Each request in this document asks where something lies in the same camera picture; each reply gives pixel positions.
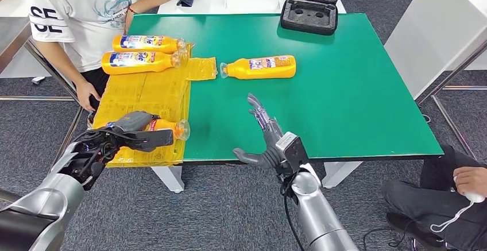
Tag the white handheld device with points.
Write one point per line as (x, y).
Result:
(475, 196)

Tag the person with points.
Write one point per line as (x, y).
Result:
(83, 13)
(430, 199)

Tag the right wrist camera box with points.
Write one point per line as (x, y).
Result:
(293, 152)

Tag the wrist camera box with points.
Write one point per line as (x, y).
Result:
(293, 152)
(154, 139)

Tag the small white floor object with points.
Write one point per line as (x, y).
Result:
(38, 79)

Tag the white table leg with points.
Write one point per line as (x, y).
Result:
(340, 173)
(169, 179)

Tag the black foam carrying case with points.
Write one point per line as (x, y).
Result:
(308, 16)

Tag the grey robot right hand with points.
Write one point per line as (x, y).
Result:
(272, 139)

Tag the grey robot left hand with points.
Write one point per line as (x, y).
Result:
(133, 121)

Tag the white desk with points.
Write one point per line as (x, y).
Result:
(430, 28)
(19, 70)

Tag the orange detergent bottle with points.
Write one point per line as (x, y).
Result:
(148, 47)
(167, 127)
(262, 72)
(140, 66)

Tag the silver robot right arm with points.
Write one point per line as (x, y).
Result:
(319, 219)

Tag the grey metal table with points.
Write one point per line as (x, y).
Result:
(11, 36)

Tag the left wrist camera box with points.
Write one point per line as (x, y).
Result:
(154, 139)

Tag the grey metal desk frame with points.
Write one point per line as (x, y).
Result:
(464, 88)

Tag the yellow taped cardboard mat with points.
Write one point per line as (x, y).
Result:
(152, 93)

